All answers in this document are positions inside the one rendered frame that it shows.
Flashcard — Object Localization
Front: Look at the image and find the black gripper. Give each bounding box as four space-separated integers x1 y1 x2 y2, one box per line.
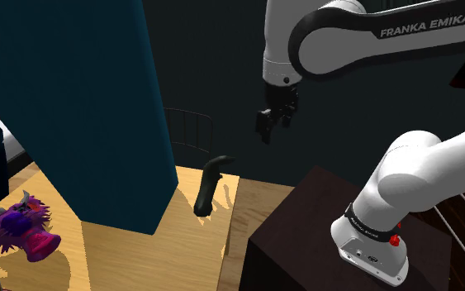
255 82 300 146

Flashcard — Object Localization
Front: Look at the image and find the dark brown robot stand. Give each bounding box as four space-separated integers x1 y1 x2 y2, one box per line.
239 165 453 291

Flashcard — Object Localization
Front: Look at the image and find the light wooden table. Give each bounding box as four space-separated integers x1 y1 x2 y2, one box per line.
0 165 241 291

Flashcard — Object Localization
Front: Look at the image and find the large dark teal box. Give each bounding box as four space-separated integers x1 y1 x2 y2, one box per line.
0 0 179 236

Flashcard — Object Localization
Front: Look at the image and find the white thin rod rack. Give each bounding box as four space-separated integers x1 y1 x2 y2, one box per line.
432 192 465 265

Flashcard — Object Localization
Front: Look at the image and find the purple spiky monster toy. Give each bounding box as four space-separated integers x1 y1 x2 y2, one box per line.
0 189 62 264

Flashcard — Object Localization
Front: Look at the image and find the dark wire-back chair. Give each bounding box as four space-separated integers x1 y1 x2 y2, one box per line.
162 107 215 169

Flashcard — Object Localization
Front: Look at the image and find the black curved handle object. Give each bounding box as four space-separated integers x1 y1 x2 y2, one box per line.
192 155 236 217

